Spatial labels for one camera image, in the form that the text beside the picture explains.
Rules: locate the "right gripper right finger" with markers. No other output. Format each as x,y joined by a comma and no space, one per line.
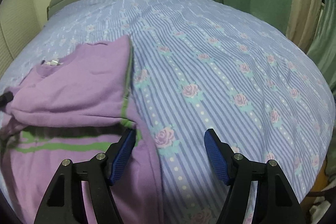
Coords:
275,199

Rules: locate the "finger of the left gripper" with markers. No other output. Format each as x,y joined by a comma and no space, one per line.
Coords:
6,98

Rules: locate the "purple green-striped sweater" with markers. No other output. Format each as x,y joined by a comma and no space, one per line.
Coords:
76,109

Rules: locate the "white louvered wardrobe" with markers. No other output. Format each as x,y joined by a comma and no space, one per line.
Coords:
19,25

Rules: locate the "blue floral bedspread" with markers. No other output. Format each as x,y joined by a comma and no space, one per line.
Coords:
198,64

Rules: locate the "beige curtain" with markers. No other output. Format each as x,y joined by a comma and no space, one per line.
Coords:
303,20

